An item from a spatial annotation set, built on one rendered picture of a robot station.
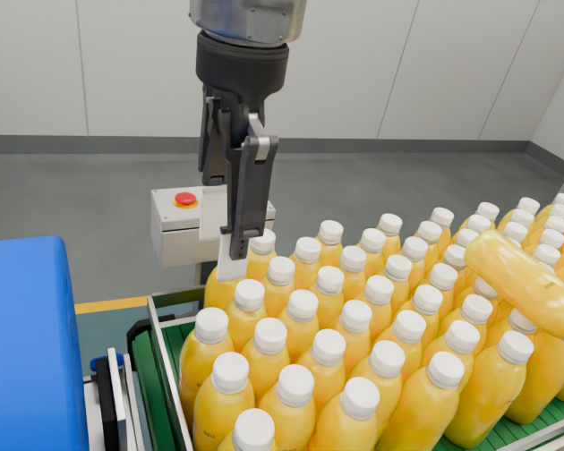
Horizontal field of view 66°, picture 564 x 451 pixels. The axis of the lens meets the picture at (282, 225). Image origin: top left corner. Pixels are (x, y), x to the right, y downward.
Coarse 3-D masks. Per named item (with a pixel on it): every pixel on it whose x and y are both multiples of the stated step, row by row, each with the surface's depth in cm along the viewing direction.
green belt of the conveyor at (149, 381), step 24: (144, 336) 75; (168, 336) 76; (144, 360) 72; (144, 384) 69; (144, 408) 68; (168, 408) 66; (552, 408) 77; (168, 432) 62; (504, 432) 71; (528, 432) 72
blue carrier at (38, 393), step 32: (0, 256) 39; (32, 256) 39; (64, 256) 45; (0, 288) 35; (32, 288) 36; (64, 288) 38; (0, 320) 34; (32, 320) 34; (64, 320) 36; (0, 352) 33; (32, 352) 33; (64, 352) 34; (0, 384) 32; (32, 384) 33; (64, 384) 34; (0, 416) 32; (32, 416) 32; (64, 416) 33; (0, 448) 32; (32, 448) 32; (64, 448) 33
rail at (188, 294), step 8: (184, 288) 75; (192, 288) 75; (200, 288) 75; (152, 296) 72; (160, 296) 73; (168, 296) 73; (176, 296) 74; (184, 296) 75; (192, 296) 76; (200, 296) 76; (160, 304) 74; (168, 304) 75
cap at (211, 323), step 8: (200, 312) 53; (208, 312) 54; (216, 312) 54; (224, 312) 54; (200, 320) 52; (208, 320) 53; (216, 320) 53; (224, 320) 53; (200, 328) 52; (208, 328) 52; (216, 328) 52; (224, 328) 53; (208, 336) 52; (216, 336) 52
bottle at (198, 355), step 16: (192, 336) 54; (224, 336) 54; (192, 352) 53; (208, 352) 53; (224, 352) 54; (192, 368) 54; (208, 368) 53; (192, 384) 55; (192, 400) 57; (192, 416) 59
